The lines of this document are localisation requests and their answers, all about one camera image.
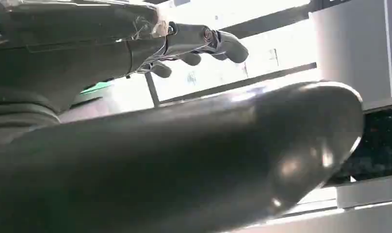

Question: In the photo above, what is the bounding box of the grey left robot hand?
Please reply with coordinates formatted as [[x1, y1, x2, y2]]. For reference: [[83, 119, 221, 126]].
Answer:
[[0, 0, 365, 233]]

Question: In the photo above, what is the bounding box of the grey cabinet panel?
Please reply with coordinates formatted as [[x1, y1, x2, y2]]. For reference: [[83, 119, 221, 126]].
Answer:
[[309, 0, 392, 104]]

